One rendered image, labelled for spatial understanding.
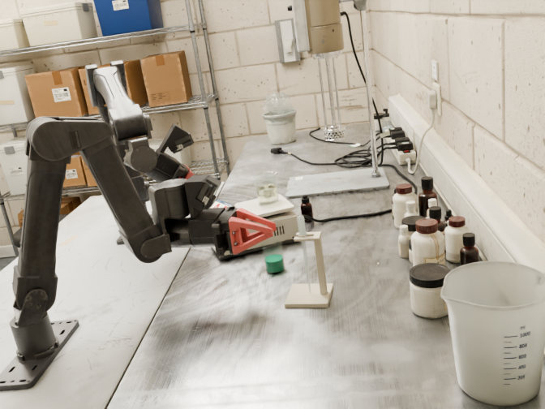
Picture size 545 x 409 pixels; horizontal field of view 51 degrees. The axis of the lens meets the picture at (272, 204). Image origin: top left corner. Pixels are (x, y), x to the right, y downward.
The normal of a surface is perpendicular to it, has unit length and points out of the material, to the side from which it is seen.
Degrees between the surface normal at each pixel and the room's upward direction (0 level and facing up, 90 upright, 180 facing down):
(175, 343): 0
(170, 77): 91
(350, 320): 0
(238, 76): 90
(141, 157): 82
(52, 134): 90
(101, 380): 0
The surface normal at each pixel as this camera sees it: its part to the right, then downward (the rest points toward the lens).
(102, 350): -0.14, -0.94
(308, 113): -0.07, 0.32
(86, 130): 0.48, 0.22
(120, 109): 0.06, -0.73
